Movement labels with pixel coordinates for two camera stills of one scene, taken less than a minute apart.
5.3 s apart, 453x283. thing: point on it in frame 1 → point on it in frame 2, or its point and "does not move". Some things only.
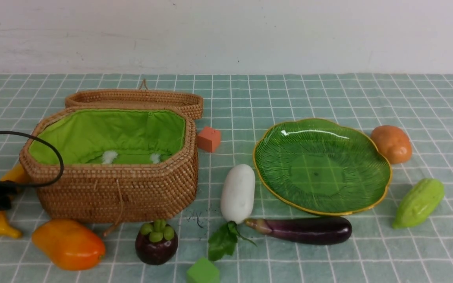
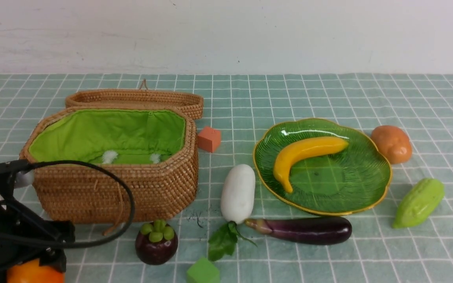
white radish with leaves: [237, 200] does not move
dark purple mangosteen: [157, 242] does not move
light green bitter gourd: [420, 202] does not move
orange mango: [70, 245] → [30, 271]
